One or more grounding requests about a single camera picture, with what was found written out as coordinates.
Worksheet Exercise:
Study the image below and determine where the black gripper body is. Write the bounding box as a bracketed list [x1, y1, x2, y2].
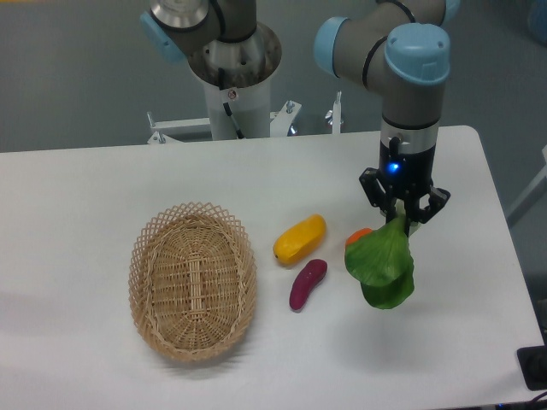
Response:
[379, 142, 436, 198]

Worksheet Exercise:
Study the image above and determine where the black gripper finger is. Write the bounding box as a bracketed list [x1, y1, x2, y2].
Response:
[403, 185, 450, 237]
[359, 167, 397, 220]

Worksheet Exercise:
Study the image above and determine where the green leafy vegetable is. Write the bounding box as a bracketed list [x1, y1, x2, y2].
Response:
[344, 201, 415, 310]

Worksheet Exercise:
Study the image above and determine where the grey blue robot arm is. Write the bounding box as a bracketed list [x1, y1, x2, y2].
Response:
[140, 1, 459, 232]

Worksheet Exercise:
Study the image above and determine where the orange fruit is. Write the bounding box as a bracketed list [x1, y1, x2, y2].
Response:
[344, 227, 373, 248]

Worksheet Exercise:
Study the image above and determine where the yellow mango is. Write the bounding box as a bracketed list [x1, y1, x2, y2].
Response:
[273, 214, 326, 266]

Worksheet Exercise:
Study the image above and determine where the purple sweet potato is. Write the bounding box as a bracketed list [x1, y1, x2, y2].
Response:
[289, 259, 328, 312]

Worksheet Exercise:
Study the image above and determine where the black device at table edge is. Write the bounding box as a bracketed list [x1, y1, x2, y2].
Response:
[516, 345, 546, 391]

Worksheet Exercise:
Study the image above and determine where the woven wicker basket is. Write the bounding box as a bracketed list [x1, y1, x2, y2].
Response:
[128, 202, 257, 362]

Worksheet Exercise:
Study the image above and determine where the white metal frame base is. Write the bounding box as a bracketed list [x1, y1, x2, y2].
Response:
[145, 91, 345, 144]

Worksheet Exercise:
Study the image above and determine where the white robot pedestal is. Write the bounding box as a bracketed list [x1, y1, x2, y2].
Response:
[188, 23, 282, 140]

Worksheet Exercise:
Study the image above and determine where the black cable on pedestal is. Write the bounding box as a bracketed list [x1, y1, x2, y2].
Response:
[217, 67, 247, 140]

